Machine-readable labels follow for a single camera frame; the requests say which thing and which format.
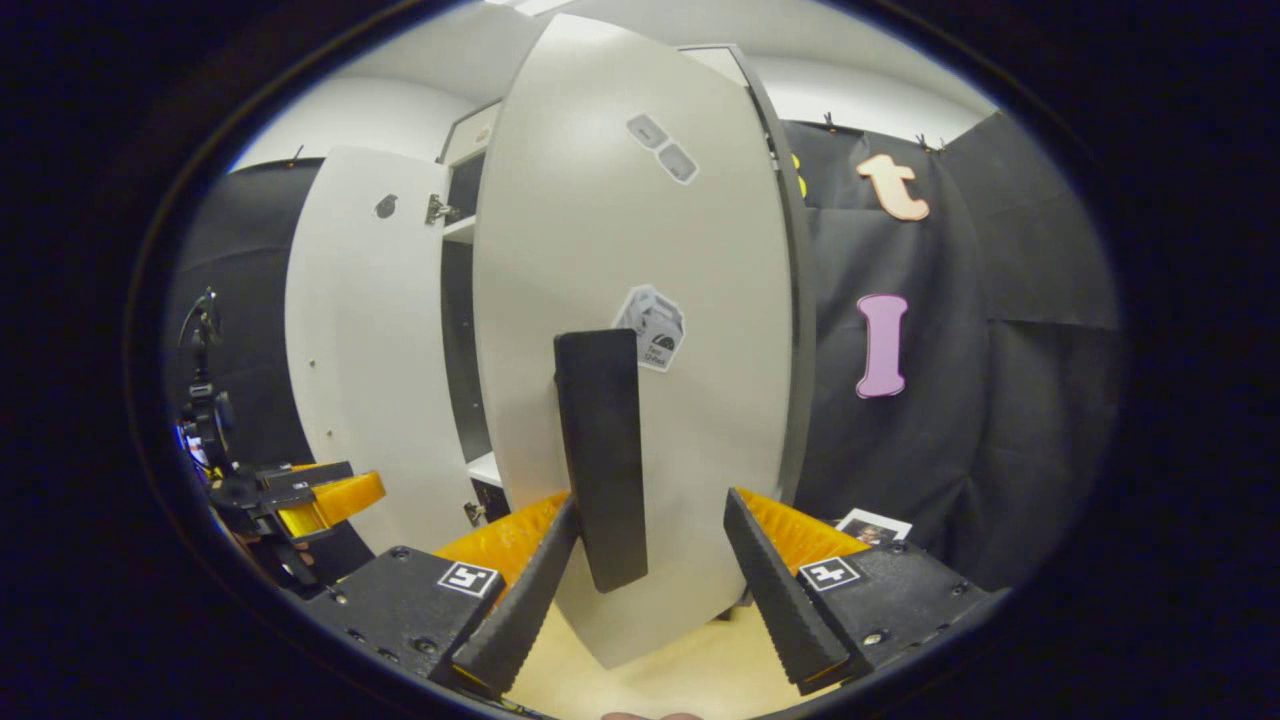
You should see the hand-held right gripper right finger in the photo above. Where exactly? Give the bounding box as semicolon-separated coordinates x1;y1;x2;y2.
722;486;1009;697

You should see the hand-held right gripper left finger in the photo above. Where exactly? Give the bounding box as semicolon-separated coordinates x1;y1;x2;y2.
300;492;583;701

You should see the grey shoe cabinet door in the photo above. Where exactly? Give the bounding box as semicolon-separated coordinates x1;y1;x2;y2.
472;12;796;671
284;145;481;556

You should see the black door handle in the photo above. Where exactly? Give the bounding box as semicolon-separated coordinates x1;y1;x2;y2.
553;328;649;595

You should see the grey shoe cabinet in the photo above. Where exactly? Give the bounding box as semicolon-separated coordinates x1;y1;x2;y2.
437;42;819;521

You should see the white photo card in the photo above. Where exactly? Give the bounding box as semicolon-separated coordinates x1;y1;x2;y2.
835;508;913;548

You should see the black backdrop cloth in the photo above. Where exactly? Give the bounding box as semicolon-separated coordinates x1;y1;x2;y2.
780;110;1121;591
165;158;331;471

